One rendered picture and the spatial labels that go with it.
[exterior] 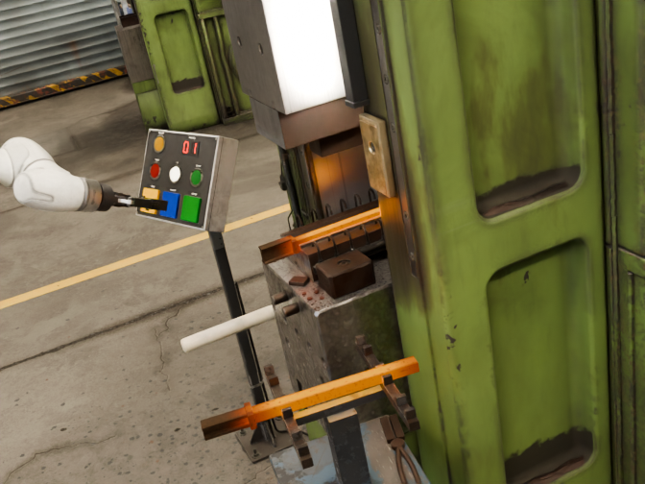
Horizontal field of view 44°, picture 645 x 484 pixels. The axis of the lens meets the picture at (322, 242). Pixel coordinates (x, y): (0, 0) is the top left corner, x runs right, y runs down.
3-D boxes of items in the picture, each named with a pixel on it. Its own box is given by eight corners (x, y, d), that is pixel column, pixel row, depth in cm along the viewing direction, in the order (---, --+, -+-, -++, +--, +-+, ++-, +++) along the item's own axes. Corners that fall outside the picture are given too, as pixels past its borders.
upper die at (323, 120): (285, 150, 184) (277, 110, 180) (256, 133, 201) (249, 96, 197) (439, 101, 197) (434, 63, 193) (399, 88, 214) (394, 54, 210)
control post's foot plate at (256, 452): (251, 467, 279) (246, 447, 276) (232, 433, 298) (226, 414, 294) (306, 442, 286) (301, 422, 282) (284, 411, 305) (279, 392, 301)
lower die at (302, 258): (313, 281, 199) (307, 252, 196) (284, 254, 216) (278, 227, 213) (454, 229, 212) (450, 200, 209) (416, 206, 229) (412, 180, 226)
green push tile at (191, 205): (195, 223, 232) (199, 198, 232) (179, 219, 237) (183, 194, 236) (200, 223, 234) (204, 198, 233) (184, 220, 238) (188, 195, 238)
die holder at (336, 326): (346, 460, 204) (315, 313, 185) (292, 389, 237) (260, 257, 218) (524, 378, 221) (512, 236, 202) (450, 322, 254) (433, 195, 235)
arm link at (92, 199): (82, 213, 202) (102, 215, 207) (87, 178, 202) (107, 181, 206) (63, 208, 208) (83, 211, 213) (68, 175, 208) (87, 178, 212)
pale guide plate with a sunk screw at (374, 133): (389, 198, 169) (376, 123, 162) (370, 187, 177) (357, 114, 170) (397, 195, 170) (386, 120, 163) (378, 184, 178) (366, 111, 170)
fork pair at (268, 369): (270, 387, 164) (268, 379, 163) (264, 373, 169) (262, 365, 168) (373, 353, 169) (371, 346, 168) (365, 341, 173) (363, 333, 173)
